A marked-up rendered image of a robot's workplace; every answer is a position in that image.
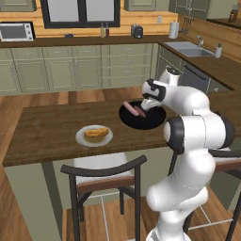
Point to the white wall socket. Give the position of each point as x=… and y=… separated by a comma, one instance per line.
x=159, y=19

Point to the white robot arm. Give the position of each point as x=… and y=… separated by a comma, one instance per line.
x=194, y=131

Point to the hanging kitchen tools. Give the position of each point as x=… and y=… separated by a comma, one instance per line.
x=187, y=25

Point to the white microwave oven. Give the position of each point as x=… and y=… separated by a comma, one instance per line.
x=15, y=31

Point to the dark slim bottle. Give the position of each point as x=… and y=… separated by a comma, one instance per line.
x=107, y=30

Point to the black framed window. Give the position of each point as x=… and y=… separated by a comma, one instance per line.
x=82, y=12

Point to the black bowl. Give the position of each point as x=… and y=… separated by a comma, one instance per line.
x=147, y=120

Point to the steel tap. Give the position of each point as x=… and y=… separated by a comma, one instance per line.
x=200, y=41

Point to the black toaster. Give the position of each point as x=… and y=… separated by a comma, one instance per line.
x=137, y=31

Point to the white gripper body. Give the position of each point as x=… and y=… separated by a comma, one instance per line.
x=148, y=103

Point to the brown bottle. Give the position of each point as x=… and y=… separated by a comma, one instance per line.
x=233, y=13

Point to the white soap dispenser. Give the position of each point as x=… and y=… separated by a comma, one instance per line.
x=218, y=51

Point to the pink sausage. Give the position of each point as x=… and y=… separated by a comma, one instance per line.
x=129, y=107
x=140, y=112

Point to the green base cupboard run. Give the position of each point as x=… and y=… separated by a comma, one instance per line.
x=75, y=69

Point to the pale slim bottle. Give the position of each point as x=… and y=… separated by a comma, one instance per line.
x=102, y=30

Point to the green cupboards beside dishwasher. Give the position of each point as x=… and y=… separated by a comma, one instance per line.
x=166, y=61

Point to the green wall cupboard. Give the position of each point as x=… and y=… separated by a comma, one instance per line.
x=191, y=8
x=17, y=4
x=140, y=4

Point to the dark grey dishwasher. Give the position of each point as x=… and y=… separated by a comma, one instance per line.
x=196, y=77

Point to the green island base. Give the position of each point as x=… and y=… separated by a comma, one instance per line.
x=28, y=197

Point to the white paper towel roll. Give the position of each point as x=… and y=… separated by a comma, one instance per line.
x=173, y=30

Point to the steel sink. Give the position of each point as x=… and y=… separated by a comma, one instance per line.
x=188, y=49

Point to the small dark flat object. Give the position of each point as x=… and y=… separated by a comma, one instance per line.
x=69, y=35

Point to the golden hot dog bun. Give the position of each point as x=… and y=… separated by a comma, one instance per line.
x=96, y=132

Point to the white plate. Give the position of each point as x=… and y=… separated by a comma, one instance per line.
x=82, y=139

